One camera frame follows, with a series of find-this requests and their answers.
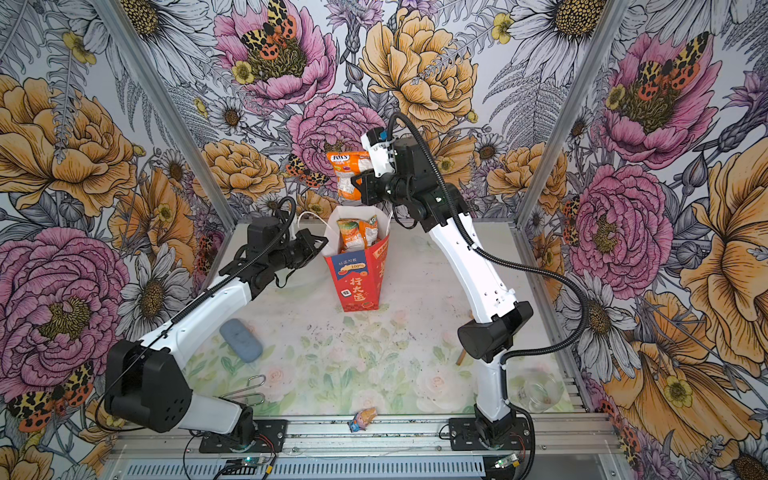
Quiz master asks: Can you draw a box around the black corrugated right cable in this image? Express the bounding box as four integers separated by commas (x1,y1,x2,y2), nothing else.
386,111,591,364

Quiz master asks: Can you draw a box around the metal paper clip upper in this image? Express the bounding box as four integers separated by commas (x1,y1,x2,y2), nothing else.
221,374,266,400

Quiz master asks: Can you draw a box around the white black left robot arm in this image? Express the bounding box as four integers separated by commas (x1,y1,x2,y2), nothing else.
102,217,328,446

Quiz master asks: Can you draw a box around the clear glass cup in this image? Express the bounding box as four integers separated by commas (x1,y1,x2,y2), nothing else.
518,370,565,413

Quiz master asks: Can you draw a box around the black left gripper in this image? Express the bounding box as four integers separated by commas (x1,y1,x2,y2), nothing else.
269,228,328,270

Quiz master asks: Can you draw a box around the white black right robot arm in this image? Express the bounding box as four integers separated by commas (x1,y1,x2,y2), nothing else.
352,128,533,447

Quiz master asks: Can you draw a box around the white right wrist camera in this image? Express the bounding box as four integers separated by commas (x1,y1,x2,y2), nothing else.
360,127,395,177

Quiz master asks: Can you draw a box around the blue grey oval sponge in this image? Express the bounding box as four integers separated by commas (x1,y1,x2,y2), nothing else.
219,318,264,363

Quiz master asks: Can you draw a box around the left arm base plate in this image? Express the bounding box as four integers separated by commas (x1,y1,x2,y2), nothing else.
199,419,289,454

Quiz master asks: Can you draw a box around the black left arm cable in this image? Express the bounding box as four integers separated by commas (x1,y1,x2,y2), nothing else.
92,196,298,433

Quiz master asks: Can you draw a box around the aluminium front rail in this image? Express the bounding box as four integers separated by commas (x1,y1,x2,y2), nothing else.
108,412,621,460

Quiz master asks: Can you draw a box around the red paper gift bag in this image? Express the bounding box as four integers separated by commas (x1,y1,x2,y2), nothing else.
321,206,391,312

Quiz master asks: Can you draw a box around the small wrapped candy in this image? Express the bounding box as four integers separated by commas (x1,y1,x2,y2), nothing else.
347,407,378,433

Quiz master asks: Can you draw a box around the orange snack bag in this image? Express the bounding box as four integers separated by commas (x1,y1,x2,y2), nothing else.
337,216,379,253
326,151,373,201

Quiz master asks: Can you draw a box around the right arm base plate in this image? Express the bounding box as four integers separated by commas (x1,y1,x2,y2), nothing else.
448,413,532,452

